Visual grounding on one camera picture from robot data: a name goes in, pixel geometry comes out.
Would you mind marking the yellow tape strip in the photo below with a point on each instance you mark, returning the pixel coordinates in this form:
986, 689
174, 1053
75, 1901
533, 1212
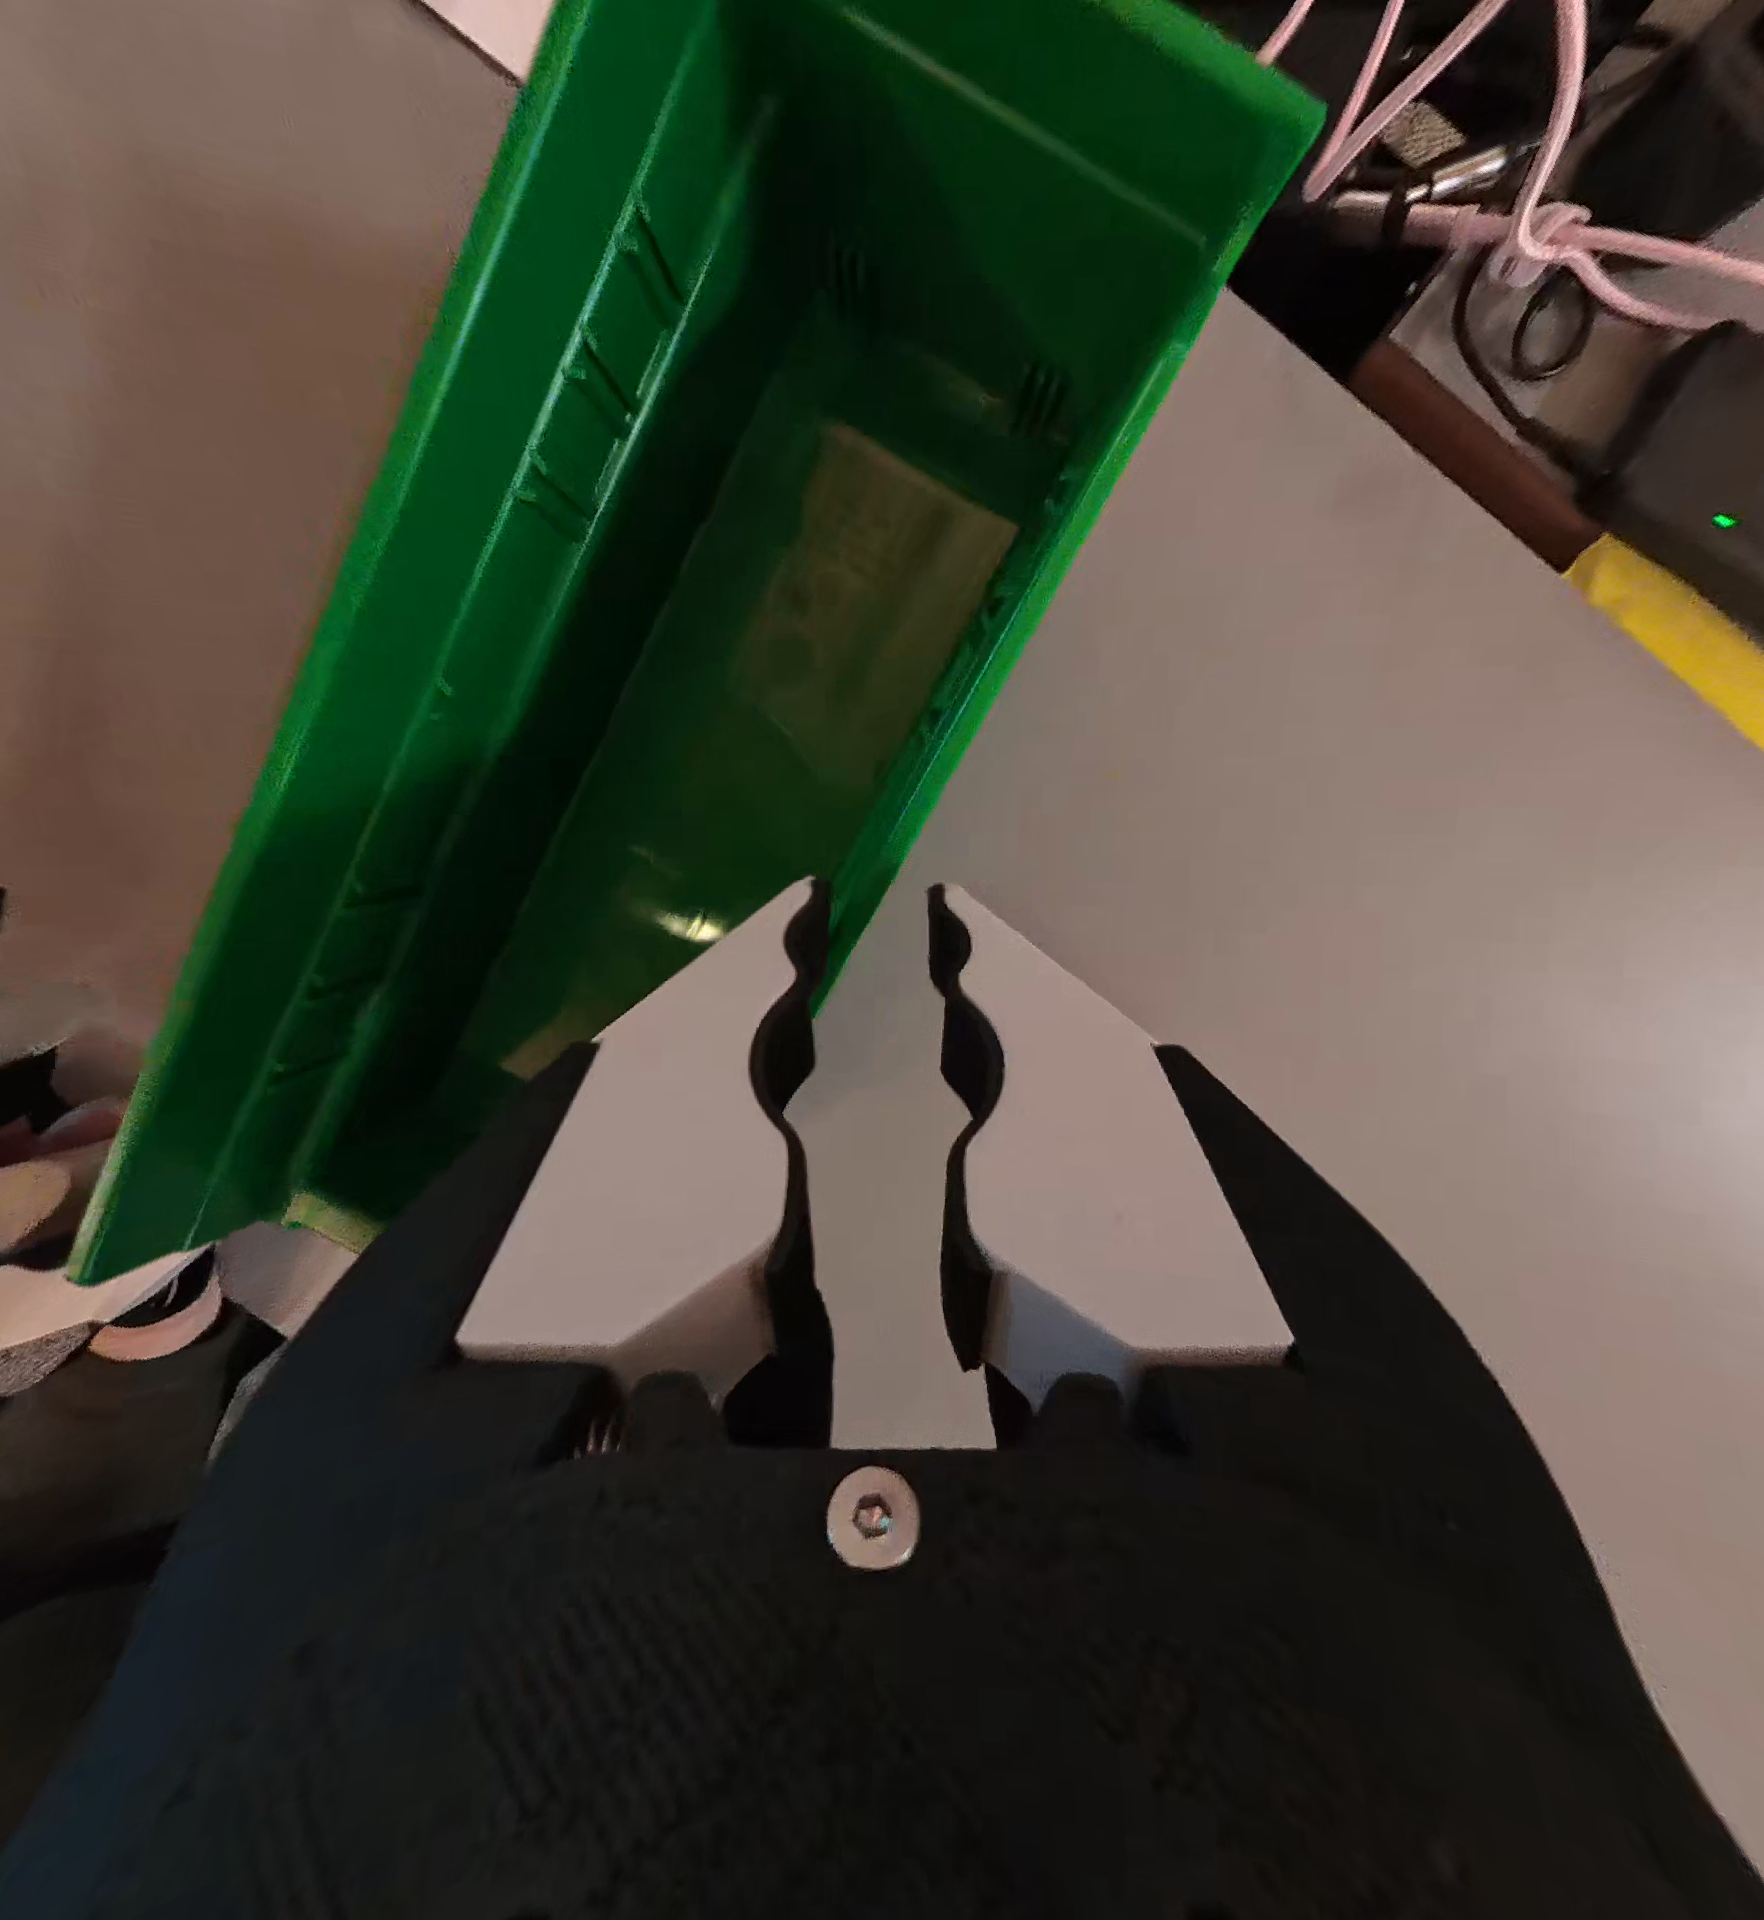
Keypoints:
1722, 676

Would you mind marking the black power bank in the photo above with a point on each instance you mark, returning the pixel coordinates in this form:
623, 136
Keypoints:
1722, 450

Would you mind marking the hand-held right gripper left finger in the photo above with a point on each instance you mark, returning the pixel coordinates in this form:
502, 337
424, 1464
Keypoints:
628, 1200

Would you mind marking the green plastic bin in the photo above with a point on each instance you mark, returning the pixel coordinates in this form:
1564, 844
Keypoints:
823, 450

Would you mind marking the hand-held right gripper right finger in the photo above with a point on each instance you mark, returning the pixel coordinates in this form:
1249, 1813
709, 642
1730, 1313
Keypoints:
1122, 1200

